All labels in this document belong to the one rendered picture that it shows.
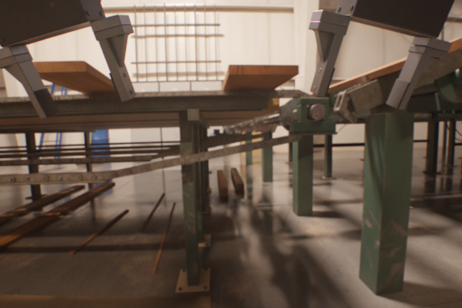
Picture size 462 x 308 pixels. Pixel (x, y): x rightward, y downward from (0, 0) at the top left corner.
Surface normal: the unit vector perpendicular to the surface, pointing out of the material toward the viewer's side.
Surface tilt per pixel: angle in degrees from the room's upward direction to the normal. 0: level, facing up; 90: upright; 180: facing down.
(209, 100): 90
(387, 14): 113
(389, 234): 90
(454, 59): 90
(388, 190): 90
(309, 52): 99
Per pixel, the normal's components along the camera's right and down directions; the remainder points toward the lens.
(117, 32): -0.04, 0.48
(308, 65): 0.07, 0.25
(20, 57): 0.98, -0.14
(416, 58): -0.98, -0.09
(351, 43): 0.04, 0.03
